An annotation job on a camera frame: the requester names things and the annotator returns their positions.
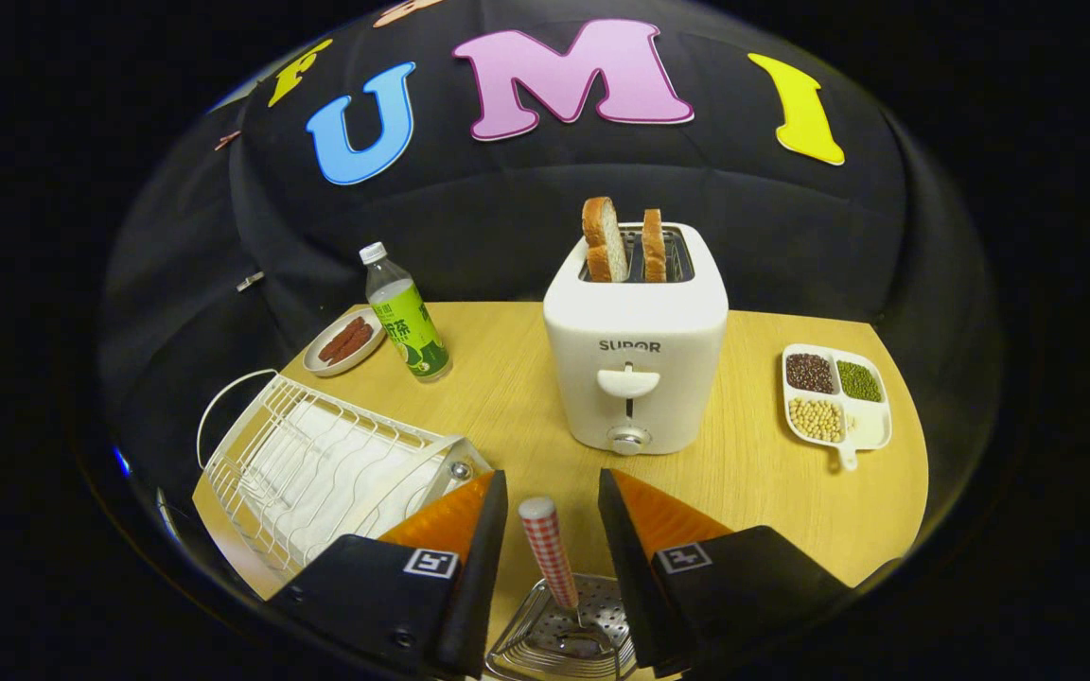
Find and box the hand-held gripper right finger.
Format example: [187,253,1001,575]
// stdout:
[598,467,856,679]

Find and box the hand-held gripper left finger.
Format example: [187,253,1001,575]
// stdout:
[266,469,510,680]

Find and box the red checked handle spoon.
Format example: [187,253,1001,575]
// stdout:
[518,497,614,661]

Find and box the metal wire basket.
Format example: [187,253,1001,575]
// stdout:
[485,573,641,681]

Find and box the white wire dish rack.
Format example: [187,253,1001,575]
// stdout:
[197,369,494,580]

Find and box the white divided dish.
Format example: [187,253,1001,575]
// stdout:
[781,343,893,472]

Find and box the white drain tray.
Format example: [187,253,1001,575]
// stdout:
[250,402,432,561]

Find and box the pile of soybeans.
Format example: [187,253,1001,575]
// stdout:
[788,398,847,444]

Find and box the green label drink bottle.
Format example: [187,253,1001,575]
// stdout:
[360,242,453,383]

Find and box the red-brown sausage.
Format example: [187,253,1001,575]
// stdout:
[319,317,368,360]
[327,326,376,367]

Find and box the white toaster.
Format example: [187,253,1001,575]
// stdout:
[543,222,730,457]

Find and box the small beige saucer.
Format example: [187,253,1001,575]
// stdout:
[303,307,387,378]

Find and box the pile of dark red beans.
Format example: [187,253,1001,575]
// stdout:
[786,354,836,395]

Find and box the pile of green beans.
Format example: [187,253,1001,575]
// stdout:
[836,360,884,403]

